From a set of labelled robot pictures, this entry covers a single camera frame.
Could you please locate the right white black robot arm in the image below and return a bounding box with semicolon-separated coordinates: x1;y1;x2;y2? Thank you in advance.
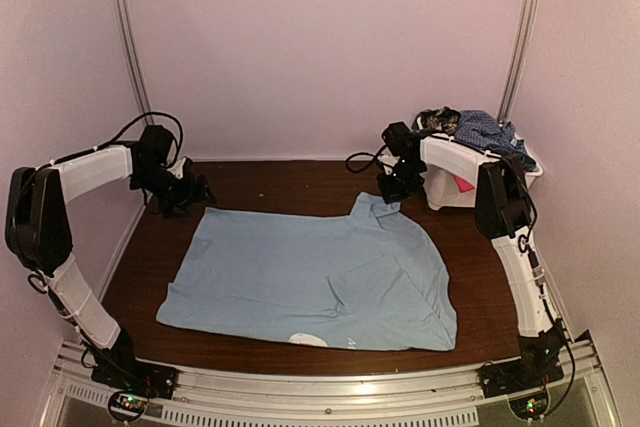
374;122;566;389

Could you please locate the blue dotted shirt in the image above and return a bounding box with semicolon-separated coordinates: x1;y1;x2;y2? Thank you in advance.
454;110;527;154

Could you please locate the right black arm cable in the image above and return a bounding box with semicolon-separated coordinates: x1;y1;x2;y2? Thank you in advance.
345;144;396;176

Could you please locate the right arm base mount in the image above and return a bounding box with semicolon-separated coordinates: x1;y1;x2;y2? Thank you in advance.
476;359;564;423

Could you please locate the light blue printed t-shirt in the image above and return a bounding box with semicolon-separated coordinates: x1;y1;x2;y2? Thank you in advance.
156;193;458;352

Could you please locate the right aluminium frame post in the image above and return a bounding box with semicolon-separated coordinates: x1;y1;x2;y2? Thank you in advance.
497;0;539;125

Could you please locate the aluminium frame post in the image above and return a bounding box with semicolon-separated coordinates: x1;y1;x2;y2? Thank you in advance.
497;0;539;125
113;0;151;114

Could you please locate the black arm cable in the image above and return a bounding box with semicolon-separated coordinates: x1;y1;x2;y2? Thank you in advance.
345;144;396;176
112;111;184;168

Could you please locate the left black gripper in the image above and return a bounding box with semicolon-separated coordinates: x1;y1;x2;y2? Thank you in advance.
131;166;216;220

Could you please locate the front aluminium frame rail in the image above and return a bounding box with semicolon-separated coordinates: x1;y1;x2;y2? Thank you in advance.
36;341;621;426

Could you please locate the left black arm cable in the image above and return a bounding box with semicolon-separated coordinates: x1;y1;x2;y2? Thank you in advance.
112;111;184;168

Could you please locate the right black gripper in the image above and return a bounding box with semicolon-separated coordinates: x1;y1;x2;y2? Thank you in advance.
379;159;425;204

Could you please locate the pink garment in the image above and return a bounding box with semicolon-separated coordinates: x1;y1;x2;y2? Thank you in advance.
453;176;475;193

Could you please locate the dark plaid shirt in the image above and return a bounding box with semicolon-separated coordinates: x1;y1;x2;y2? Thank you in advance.
412;106;461;136

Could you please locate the left aluminium frame post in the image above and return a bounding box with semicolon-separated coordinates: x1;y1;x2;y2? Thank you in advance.
113;0;151;114

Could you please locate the white plastic laundry basket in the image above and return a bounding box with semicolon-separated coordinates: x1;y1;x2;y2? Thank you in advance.
412;129;543;210

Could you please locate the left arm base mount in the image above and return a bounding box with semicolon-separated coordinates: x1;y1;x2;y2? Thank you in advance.
91;362;178;424

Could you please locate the navy blue garment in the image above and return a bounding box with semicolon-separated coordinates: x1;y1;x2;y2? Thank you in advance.
516;147;537;172

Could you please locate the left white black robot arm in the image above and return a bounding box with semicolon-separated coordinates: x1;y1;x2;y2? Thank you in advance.
5;125;216;391

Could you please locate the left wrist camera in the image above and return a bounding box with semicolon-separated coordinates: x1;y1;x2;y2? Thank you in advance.
168;157;193;180

